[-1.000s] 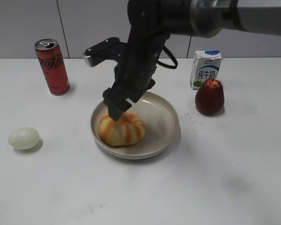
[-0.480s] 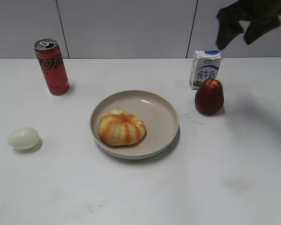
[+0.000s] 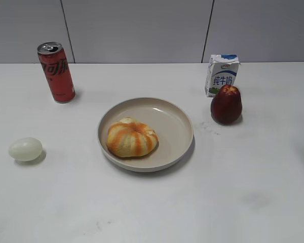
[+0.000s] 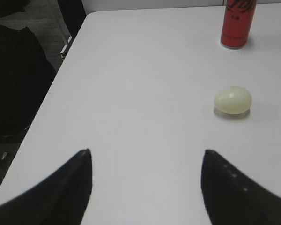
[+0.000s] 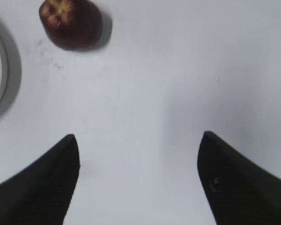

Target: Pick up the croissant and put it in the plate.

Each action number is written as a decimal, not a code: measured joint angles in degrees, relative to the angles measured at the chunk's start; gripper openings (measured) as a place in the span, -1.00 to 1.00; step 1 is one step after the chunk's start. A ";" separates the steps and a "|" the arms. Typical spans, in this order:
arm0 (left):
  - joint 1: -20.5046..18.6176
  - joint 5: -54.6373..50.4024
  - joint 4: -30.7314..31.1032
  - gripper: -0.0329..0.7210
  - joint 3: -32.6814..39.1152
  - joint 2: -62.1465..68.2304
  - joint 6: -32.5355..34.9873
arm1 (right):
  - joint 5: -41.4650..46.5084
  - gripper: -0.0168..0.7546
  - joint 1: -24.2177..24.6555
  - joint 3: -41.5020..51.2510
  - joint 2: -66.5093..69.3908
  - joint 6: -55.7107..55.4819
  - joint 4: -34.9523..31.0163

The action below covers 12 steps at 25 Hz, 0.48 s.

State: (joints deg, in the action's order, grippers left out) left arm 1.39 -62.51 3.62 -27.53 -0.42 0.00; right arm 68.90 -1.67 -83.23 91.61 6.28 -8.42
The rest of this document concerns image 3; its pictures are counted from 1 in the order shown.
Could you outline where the orange striped croissant bread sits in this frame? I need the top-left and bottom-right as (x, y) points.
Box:
(106, 117), (159, 158)

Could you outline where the beige round plate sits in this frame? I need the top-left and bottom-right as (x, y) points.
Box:
(97, 98), (194, 173)

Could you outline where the dark red wax apple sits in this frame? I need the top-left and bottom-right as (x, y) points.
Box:
(210, 85), (243, 125)

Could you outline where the white blue milk carton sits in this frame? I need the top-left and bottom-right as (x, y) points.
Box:
(205, 54), (240, 97)

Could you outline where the red cola can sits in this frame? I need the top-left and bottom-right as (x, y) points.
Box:
(37, 42), (75, 103)

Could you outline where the white egg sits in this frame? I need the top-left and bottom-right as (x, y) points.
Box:
(8, 137), (43, 161)

